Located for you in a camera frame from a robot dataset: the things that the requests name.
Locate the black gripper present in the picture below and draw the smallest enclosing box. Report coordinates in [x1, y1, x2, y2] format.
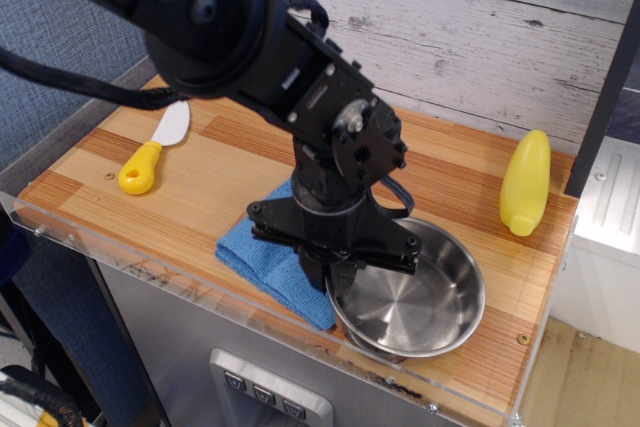
[247, 181, 421, 292]

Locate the stainless steel pot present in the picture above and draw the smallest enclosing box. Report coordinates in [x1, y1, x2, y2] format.
[325, 218, 486, 362]

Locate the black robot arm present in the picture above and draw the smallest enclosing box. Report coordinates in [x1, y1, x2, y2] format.
[1, 0, 421, 289]

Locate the blue folded cloth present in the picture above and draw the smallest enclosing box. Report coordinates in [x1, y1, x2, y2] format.
[215, 179, 337, 332]

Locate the clear acrylic table guard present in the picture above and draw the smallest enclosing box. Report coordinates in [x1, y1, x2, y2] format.
[1, 99, 577, 426]

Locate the silver button control panel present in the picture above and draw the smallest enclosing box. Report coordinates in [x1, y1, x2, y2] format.
[209, 348, 334, 426]

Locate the stainless steel cabinet front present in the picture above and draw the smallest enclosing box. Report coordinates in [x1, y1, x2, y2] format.
[98, 262, 471, 426]

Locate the yellow plastic bottle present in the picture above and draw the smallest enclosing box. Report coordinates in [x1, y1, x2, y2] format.
[499, 130, 551, 237]

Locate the white appliance with vents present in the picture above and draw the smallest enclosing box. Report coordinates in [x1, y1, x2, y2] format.
[550, 137, 639, 352]

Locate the yellow object bottom left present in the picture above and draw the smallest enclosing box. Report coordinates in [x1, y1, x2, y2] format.
[36, 411, 59, 427]

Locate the yellow handled toy knife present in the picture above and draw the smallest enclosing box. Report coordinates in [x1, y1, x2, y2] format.
[118, 101, 191, 195]

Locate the black braided cable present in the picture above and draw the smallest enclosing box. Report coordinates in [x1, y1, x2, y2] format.
[0, 379, 81, 427]

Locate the black vertical post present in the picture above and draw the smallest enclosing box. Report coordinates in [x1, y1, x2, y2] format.
[565, 0, 639, 197]

